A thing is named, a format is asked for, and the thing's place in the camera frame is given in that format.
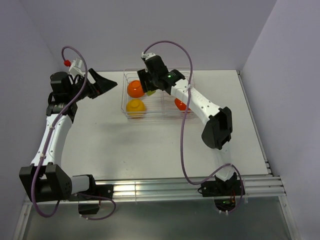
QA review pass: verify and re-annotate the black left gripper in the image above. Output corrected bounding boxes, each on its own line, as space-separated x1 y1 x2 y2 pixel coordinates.
68 68 117 102

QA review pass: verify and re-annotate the green bowl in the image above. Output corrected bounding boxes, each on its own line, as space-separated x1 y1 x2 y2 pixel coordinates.
146 90 156 96

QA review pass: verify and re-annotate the white bowl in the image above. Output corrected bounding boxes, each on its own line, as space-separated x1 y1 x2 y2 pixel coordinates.
127 80 145 98

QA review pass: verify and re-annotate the orange bowl carried to rack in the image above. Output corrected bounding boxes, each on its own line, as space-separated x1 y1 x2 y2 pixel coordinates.
174 98 187 111

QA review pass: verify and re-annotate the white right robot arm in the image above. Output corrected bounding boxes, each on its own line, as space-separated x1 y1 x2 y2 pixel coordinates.
137 53 235 195

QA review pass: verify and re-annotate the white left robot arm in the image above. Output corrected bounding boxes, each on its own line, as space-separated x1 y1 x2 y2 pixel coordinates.
19 68 117 203

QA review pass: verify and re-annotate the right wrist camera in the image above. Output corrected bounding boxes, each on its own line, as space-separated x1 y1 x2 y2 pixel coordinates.
140 52 156 61

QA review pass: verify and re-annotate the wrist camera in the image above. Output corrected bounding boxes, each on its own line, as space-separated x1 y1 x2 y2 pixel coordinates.
140 52 156 61
63 58 84 77

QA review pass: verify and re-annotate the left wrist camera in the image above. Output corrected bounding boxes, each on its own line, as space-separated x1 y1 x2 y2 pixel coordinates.
63 58 84 77

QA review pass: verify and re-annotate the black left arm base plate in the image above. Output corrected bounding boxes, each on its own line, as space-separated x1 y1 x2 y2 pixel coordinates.
68 184 114 202

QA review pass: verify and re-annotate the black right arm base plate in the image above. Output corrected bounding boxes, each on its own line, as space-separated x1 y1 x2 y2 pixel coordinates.
198 180 246 197

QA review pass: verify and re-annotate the aluminium table edge rail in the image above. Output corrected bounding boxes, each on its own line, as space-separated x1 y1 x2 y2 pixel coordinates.
96 175 287 203

